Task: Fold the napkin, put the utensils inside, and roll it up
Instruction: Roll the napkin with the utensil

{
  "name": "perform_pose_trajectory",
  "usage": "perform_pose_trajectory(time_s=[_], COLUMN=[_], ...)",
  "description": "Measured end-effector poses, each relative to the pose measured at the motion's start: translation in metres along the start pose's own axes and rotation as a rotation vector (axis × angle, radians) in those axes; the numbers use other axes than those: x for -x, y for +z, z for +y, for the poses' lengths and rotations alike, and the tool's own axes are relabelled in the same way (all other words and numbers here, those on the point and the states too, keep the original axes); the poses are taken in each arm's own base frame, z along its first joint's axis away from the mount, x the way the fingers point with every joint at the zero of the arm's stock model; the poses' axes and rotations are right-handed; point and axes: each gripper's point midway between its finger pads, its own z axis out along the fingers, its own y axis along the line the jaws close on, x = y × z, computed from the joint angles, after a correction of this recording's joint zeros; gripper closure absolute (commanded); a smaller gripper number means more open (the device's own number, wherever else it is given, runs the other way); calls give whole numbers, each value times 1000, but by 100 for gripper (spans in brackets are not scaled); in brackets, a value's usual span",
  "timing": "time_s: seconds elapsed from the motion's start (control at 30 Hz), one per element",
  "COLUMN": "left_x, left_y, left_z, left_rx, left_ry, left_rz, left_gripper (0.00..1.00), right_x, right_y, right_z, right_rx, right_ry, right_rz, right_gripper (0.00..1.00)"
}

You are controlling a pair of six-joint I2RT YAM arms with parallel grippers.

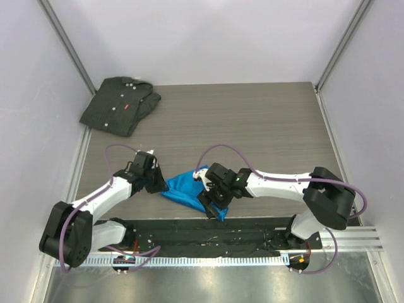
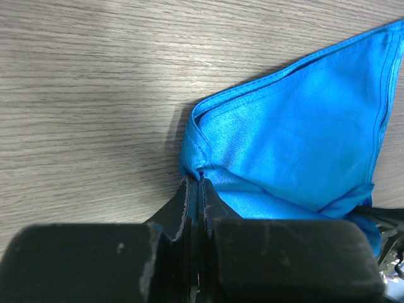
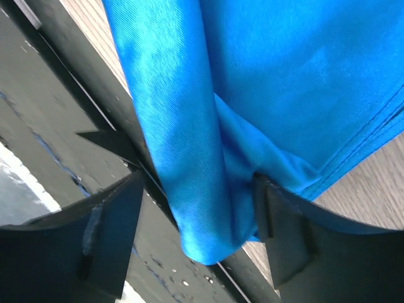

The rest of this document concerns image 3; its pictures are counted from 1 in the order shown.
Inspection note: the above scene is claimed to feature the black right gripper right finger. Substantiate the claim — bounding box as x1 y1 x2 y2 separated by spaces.
254 175 403 302

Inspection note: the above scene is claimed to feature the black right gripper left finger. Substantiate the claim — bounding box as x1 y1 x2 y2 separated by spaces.
1 172 144 302

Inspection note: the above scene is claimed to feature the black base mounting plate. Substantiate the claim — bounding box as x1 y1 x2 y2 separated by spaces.
0 0 282 303

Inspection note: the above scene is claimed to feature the blue satin napkin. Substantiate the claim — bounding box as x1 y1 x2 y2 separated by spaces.
104 1 403 265

